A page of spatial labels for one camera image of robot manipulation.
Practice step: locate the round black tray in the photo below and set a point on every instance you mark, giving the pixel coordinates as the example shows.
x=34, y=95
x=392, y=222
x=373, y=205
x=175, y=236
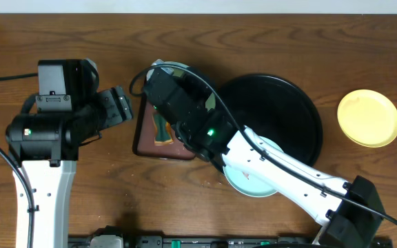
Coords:
x=273, y=108

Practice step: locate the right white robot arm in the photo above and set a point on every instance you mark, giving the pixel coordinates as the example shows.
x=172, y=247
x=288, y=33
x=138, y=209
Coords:
x=349, y=213

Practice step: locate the green yellow sponge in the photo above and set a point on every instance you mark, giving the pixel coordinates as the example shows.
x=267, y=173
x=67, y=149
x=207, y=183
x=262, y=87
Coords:
x=162, y=130

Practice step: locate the yellow plate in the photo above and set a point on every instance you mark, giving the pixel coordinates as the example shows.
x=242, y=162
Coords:
x=368, y=118

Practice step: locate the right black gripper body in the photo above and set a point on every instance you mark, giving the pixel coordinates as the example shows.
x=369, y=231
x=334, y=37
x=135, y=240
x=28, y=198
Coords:
x=200, y=88

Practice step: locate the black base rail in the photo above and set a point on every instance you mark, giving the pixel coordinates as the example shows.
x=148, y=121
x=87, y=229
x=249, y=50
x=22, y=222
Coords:
x=114, y=237

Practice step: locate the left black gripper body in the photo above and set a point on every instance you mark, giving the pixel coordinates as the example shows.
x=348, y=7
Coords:
x=116, y=106

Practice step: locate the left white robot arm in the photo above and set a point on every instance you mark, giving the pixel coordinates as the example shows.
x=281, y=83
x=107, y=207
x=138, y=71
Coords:
x=45, y=147

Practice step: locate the rectangular black water tray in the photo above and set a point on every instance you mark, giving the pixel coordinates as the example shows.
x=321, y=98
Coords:
x=144, y=138

